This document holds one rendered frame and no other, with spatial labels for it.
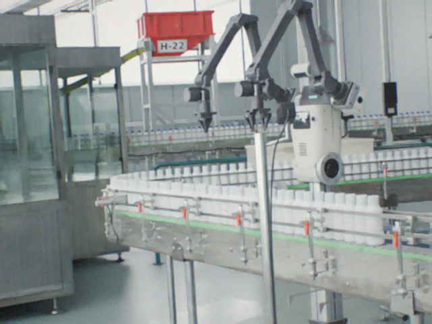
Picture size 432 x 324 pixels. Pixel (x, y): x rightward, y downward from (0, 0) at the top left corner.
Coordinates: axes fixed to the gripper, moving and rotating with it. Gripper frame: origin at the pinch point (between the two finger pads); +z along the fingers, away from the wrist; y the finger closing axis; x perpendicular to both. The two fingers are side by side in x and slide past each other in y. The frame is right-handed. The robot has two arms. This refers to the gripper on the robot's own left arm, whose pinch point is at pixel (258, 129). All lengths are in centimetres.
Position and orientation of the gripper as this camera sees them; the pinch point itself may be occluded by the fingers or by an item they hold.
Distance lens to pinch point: 368.0
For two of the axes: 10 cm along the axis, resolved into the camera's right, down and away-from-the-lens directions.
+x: -5.1, -0.1, 8.6
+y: 8.6, -0.6, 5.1
